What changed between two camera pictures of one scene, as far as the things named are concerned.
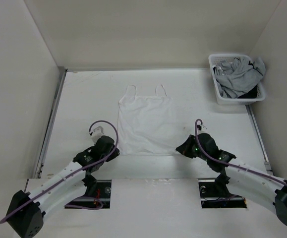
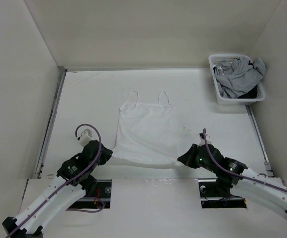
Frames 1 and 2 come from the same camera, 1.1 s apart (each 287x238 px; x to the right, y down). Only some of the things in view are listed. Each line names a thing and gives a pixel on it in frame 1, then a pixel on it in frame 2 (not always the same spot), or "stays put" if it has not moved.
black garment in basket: [252, 94] stays put
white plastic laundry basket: [214, 58] stays put
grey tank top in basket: [238, 77] stays put
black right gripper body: [191, 149] to [194, 159]
